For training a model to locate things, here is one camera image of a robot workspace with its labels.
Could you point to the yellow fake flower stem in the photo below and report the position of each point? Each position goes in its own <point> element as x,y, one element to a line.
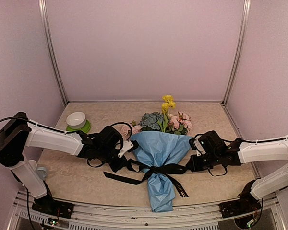
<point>165,107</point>

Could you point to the aluminium front frame rail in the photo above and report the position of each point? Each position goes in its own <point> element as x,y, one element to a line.
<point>86,216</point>

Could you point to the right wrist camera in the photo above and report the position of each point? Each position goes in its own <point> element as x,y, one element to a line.
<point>196,146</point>

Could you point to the white ceramic bowl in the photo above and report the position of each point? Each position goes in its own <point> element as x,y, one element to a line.
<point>76,120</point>

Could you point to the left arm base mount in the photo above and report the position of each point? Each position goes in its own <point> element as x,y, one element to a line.
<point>53,207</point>

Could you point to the aluminium corner post right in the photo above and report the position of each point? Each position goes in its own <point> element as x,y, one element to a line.
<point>238,51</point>

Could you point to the blue fake flower bunch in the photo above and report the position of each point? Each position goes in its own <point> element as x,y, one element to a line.
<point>151,121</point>

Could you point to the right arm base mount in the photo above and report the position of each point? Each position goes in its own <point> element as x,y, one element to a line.
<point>239,207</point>

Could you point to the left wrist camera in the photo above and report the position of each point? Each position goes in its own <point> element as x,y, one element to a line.
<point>128,146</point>

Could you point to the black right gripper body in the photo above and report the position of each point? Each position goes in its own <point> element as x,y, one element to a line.
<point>203,165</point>

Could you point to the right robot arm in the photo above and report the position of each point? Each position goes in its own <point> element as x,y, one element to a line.
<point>212,150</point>

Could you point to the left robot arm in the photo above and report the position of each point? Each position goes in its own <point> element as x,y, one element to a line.
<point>19,132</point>

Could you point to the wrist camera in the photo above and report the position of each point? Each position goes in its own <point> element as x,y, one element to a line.
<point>196,146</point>
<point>128,146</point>

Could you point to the black printed ribbon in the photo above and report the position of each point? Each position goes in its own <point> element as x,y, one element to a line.
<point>165,170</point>

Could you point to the blue wrapping paper sheet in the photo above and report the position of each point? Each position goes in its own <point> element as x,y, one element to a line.
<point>157,149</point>

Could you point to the aluminium corner post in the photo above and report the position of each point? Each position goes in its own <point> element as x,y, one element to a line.
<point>51,51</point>
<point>238,51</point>

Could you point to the pale pink fake flower stem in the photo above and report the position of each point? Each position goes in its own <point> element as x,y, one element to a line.
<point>179,124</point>

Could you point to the green plastic plate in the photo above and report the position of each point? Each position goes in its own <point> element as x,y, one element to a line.
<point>86,128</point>

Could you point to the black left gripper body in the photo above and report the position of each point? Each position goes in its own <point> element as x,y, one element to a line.
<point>115,166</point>

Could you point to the aluminium corner post left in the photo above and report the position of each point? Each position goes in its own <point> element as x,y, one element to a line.
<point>51,51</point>

